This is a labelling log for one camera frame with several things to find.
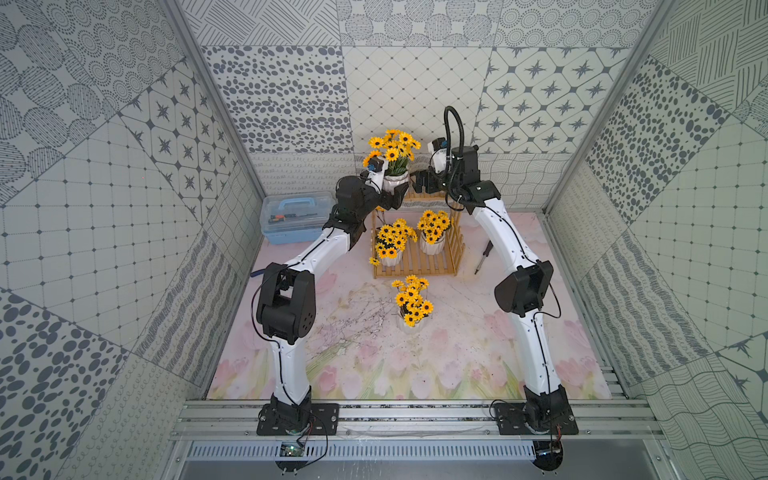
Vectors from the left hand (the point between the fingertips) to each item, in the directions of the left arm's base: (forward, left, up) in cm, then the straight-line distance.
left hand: (409, 177), depth 83 cm
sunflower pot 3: (-3, -8, -18) cm, 20 cm away
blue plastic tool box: (+8, +42, -25) cm, 49 cm away
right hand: (+7, -4, -5) cm, 9 cm away
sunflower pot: (-29, -1, -19) cm, 35 cm away
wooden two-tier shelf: (-6, -3, -33) cm, 33 cm away
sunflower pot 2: (-9, +5, -18) cm, 21 cm away
